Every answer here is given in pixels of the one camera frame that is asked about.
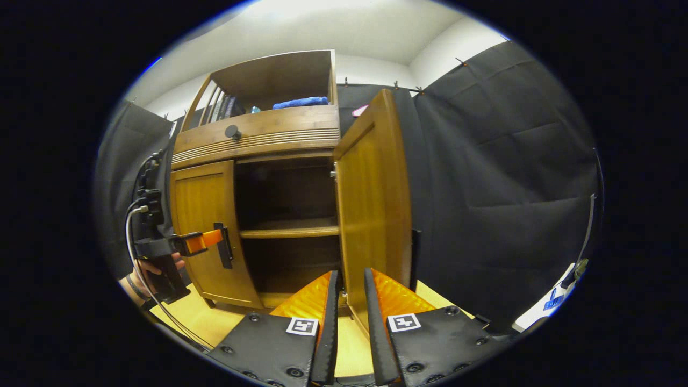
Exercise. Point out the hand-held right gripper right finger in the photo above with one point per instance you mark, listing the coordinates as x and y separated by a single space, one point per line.
374 333

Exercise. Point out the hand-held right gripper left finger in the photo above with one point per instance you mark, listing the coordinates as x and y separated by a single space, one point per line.
331 333

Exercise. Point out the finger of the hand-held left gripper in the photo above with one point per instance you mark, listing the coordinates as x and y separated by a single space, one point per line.
207 240

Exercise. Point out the wooden cabinet door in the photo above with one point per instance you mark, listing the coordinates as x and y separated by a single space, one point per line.
371 215
201 215

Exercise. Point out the wooden double-door shoe cabinet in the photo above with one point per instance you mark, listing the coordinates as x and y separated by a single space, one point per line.
279 75

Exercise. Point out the metal door hinge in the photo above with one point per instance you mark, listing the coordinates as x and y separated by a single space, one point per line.
333 172

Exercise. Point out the wooden inner shelf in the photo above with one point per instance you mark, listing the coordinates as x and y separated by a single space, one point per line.
290 230

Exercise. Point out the black round drawer knob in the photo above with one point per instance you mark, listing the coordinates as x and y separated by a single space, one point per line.
233 132

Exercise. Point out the wooden ribbed drawer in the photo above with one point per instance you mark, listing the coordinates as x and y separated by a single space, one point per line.
290 121

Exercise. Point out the white table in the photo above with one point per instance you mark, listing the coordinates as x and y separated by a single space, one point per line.
537 317

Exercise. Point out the blue folded towel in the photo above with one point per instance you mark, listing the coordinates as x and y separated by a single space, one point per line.
301 102

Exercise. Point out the small blue object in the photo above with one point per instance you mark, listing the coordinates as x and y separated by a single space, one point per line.
552 300

